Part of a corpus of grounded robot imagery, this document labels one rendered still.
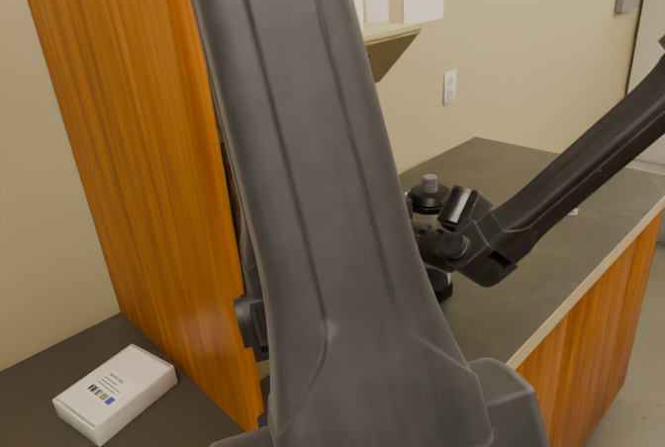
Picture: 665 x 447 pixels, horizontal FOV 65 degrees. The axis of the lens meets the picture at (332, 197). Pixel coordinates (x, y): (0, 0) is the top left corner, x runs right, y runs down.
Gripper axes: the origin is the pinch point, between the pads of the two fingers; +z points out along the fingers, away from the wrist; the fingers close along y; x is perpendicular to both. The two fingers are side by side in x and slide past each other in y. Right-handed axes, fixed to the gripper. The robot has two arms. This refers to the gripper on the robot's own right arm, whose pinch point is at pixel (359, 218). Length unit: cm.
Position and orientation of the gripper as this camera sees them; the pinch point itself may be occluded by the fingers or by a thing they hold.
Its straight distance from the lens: 90.2
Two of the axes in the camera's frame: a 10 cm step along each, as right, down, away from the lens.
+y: -0.8, -9.0, -4.3
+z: -7.0, -2.6, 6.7
